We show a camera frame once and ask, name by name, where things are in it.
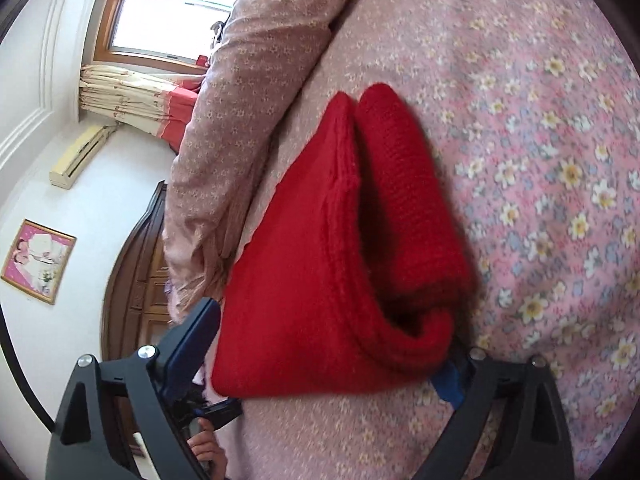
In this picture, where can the person's left hand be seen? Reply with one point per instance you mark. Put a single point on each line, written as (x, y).
(207, 450)

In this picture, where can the red knitted cardigan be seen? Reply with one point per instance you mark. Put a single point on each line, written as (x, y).
(300, 285)

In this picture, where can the pink floral quilt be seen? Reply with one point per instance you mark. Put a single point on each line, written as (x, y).
(250, 85)

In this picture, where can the cream and red curtain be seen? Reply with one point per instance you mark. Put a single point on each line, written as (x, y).
(125, 95)

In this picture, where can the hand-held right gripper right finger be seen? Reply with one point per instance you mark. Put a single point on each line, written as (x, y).
(450, 385)

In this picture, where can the dark wooden headboard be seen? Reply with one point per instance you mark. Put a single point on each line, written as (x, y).
(135, 280)

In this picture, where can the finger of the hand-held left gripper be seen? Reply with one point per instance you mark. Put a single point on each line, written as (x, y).
(225, 410)

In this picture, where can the framed wall picture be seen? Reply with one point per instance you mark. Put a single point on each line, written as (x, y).
(37, 260)

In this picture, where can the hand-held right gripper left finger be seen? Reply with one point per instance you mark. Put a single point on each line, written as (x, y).
(192, 345)

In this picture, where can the cream air conditioner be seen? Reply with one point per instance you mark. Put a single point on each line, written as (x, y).
(75, 157)

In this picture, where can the wooden framed window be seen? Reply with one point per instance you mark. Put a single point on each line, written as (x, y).
(165, 15)

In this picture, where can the bed with pink floral sheet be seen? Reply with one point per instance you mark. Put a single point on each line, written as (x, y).
(525, 135)

